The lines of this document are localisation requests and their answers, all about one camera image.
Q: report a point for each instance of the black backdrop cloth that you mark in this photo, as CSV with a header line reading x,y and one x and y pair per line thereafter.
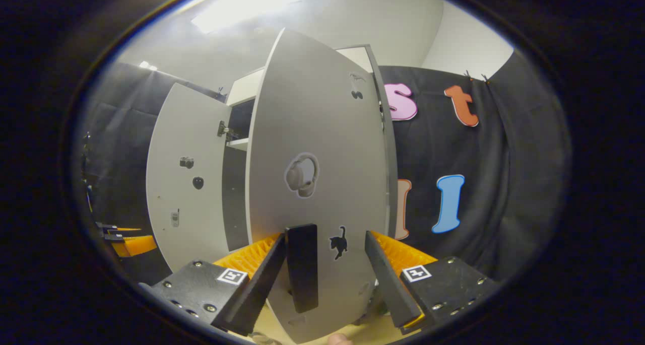
x,y
539,174
428,153

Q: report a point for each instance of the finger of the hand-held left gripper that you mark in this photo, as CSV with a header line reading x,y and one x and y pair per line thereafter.
x,y
108,227
133,246

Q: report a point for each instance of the white cabinet shelf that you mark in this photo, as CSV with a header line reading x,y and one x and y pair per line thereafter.
x,y
239,144

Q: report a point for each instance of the white cabinet door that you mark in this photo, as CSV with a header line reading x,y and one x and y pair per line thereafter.
x,y
186,133
322,123

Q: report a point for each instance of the grey white cabinet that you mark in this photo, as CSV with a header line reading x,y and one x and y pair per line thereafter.
x,y
233,199

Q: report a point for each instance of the ceiling light panel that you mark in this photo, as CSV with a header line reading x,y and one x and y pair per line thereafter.
x,y
242,7

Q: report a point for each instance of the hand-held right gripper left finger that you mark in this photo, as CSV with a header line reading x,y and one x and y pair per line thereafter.
x,y
257,284

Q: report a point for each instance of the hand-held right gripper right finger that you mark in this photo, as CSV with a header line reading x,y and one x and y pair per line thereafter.
x,y
388,284

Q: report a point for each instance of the metal door hinge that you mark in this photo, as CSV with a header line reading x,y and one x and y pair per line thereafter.
x,y
224,130

